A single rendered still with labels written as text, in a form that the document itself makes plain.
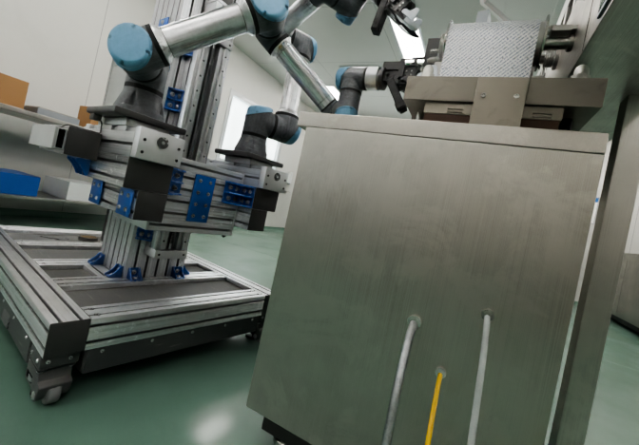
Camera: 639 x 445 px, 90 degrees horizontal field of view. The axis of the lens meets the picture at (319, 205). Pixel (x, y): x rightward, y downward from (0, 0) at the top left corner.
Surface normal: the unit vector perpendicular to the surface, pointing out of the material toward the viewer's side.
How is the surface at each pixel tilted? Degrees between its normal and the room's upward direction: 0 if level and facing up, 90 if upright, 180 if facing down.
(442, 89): 90
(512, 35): 90
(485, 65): 90
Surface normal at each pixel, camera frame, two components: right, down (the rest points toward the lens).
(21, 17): 0.88, 0.18
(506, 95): -0.43, -0.10
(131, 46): 0.11, 0.10
